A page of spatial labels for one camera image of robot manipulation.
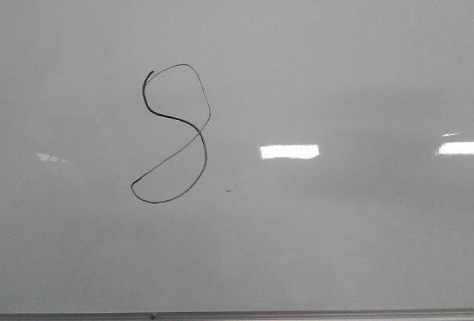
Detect white whiteboard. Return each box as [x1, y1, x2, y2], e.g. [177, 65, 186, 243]
[1, 0, 473, 313]

